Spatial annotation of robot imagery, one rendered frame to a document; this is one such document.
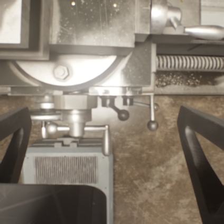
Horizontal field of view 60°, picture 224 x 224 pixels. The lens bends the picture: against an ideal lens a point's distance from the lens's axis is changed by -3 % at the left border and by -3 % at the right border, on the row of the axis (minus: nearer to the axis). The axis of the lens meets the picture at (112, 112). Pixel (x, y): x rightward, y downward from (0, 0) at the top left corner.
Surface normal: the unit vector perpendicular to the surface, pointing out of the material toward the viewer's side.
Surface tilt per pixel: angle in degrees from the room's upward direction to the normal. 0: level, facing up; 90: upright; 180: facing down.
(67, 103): 0
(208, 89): 0
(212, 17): 36
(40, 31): 0
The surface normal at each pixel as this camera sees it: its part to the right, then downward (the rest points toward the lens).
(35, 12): 0.03, 0.09
